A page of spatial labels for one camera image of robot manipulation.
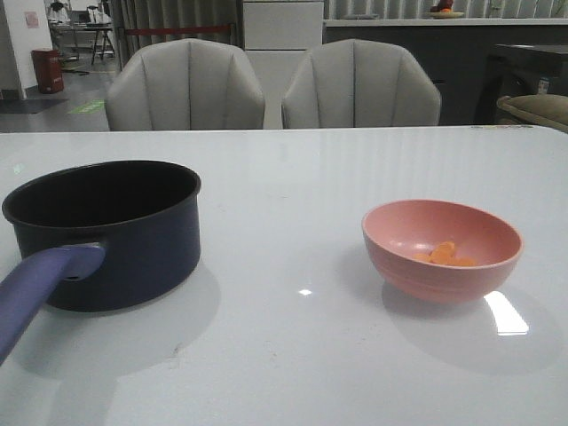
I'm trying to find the pink bowl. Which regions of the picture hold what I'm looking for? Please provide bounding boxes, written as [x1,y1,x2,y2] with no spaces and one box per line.
[362,199,524,304]

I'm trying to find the orange ham slices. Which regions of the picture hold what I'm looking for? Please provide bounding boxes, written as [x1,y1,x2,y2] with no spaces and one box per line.
[414,241,477,267]

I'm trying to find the dark blue saucepan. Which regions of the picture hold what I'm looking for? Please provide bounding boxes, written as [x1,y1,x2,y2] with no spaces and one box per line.
[0,160,201,364]

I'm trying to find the right grey upholstered chair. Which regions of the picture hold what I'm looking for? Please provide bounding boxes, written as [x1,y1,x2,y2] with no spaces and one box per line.
[281,39,442,129]

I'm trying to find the grey upholstered chair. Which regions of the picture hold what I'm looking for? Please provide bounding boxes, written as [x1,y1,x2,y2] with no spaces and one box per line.
[281,39,442,129]
[105,38,265,131]

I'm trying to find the left grey upholstered chair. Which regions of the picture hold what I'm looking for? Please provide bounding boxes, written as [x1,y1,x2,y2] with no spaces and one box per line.
[105,38,265,131]

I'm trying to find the white cabinet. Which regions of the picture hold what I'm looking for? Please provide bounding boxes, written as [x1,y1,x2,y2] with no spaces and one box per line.
[242,1,325,130]

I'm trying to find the dark grey counter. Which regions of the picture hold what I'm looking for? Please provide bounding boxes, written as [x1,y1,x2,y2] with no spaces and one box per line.
[322,18,567,125]

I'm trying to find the fruit plate on counter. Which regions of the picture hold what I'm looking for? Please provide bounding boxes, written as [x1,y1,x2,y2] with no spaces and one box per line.
[428,0,464,20]

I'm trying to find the dark side table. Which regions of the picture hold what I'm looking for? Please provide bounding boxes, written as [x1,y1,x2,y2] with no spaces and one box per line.
[474,44,567,124]

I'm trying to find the red trash bin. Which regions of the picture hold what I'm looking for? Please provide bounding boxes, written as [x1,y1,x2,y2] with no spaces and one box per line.
[31,48,64,94]

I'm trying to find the beige cushion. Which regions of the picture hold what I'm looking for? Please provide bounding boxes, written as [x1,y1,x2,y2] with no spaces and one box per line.
[496,94,567,133]

